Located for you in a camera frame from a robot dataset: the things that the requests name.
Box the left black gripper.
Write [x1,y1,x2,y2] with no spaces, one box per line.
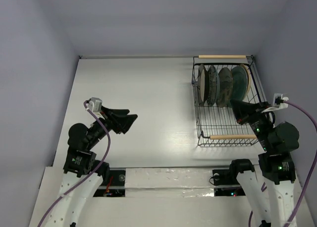
[86,105,137,148]

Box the dark reindeer pattern plate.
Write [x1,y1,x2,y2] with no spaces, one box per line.
[216,67,233,108]

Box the teal glazed plate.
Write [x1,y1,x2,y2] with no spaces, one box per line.
[231,65,247,101]

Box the beige wooden plate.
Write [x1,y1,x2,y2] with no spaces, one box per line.
[239,64,251,99]

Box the black wire dish rack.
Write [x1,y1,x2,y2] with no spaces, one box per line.
[191,56,264,147]

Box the blue floral white plate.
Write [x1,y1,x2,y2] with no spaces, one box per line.
[207,65,220,107]

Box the brown rimmed cream plate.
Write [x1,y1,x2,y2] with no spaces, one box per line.
[197,64,209,106]

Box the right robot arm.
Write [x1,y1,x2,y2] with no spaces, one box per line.
[228,100,299,227]

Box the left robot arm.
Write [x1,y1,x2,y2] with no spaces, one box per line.
[45,100,138,227]

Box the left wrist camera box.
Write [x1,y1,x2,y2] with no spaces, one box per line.
[84,97,102,117]

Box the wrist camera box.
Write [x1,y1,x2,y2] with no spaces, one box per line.
[84,97,102,117]
[262,93,289,113]

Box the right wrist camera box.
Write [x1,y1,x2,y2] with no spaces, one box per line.
[262,93,289,113]

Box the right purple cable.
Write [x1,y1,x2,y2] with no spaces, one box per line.
[248,100,317,227]

